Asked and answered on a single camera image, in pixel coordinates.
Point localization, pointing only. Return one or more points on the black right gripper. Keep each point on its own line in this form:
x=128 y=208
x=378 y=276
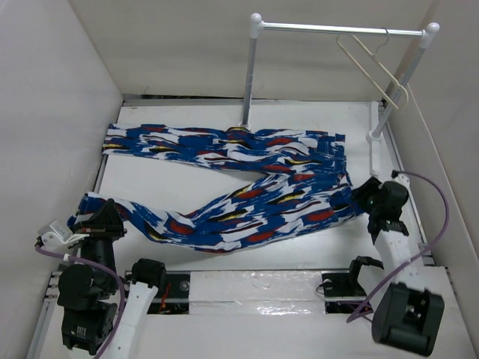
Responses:
x=359 y=194

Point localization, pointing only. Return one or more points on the beige wooden clothes hanger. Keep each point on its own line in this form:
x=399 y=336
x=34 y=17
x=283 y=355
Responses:
x=373 y=56

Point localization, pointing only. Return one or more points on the black base rail with tape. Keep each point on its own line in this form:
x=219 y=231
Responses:
x=270 y=292

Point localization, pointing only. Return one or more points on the white metal clothes rack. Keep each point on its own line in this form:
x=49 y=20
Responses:
x=374 y=137

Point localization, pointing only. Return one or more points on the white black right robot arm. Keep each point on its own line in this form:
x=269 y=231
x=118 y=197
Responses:
x=406 y=314

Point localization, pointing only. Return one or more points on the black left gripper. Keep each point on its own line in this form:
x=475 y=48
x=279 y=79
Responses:
x=107 y=222

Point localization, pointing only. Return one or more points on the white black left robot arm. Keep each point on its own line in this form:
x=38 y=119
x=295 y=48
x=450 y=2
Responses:
x=103 y=313

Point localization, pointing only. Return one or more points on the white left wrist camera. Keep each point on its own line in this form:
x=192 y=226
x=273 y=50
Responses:
x=57 y=237

